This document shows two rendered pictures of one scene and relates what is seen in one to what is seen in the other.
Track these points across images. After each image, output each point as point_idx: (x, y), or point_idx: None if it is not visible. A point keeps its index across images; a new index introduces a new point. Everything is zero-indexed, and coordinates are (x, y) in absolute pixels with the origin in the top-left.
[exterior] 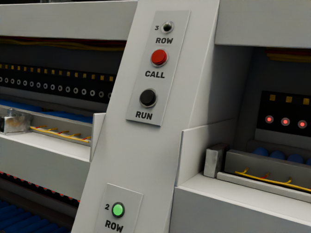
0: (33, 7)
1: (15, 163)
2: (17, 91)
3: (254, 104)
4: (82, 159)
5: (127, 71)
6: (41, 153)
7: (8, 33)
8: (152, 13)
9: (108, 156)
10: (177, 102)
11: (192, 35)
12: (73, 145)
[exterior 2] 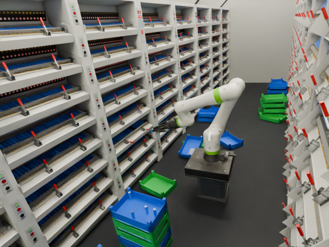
0: (141, 114)
1: (147, 131)
2: None
3: None
4: (152, 125)
5: (152, 115)
6: (149, 128)
7: (137, 120)
8: (152, 109)
9: (153, 123)
10: (155, 115)
11: (154, 109)
12: (147, 125)
